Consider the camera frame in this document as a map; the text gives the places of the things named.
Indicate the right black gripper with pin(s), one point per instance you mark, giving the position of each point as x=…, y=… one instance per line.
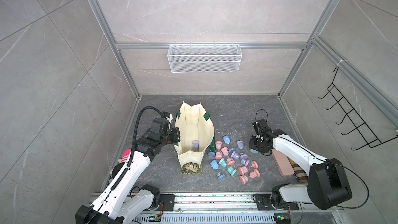
x=251, y=144

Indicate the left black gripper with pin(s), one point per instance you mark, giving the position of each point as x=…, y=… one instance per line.
x=175, y=131

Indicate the purple hourglass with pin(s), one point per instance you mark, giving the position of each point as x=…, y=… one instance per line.
x=195, y=146

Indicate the cream canvas tote bag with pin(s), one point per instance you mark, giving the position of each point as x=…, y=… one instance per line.
x=195, y=124

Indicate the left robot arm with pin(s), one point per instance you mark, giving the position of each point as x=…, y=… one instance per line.
x=113, y=205

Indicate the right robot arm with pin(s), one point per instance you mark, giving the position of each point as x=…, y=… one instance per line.
x=327, y=185

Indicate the pink hourglass front right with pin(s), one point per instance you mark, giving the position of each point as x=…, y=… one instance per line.
x=254, y=174

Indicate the teal hourglass front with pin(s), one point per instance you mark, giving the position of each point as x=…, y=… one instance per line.
x=231, y=171

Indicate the pink case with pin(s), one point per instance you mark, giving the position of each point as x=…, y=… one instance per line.
x=282, y=162

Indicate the plaid pouch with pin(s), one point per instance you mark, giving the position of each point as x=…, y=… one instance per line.
x=299, y=173

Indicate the pink toy at left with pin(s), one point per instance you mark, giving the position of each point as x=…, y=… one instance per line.
x=121, y=162

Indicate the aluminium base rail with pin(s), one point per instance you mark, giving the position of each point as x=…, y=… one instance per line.
x=234, y=208

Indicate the white wire mesh basket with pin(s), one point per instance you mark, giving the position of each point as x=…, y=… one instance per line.
x=211, y=58

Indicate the black wire hook rack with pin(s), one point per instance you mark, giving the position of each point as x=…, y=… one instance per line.
x=352, y=116

